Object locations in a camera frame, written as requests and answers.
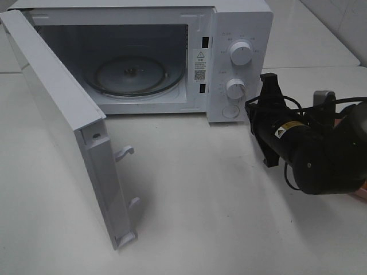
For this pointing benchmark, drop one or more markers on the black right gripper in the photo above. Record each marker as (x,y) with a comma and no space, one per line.
(269,118)

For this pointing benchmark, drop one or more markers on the round door release button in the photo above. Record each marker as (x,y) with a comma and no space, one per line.
(231,111)

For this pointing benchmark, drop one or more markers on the white microwave door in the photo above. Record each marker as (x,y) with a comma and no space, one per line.
(77,126)

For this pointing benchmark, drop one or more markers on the pink plate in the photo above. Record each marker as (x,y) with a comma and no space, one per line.
(359,193)

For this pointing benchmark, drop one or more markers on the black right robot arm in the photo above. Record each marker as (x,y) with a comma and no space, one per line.
(324,145)

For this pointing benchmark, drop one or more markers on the lower white microwave knob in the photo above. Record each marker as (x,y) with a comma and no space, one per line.
(235,88)

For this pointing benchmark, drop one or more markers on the white microwave knob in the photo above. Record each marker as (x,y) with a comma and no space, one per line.
(235,88)
(241,52)

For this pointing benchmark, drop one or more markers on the upper white microwave knob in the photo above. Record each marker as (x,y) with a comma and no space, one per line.
(241,52)

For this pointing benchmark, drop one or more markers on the white microwave oven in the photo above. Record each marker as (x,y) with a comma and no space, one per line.
(83,33)

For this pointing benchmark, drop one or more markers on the glass microwave turntable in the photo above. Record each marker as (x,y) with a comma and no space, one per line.
(134,76)

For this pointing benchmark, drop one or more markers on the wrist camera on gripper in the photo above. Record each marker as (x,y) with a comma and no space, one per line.
(325,114)

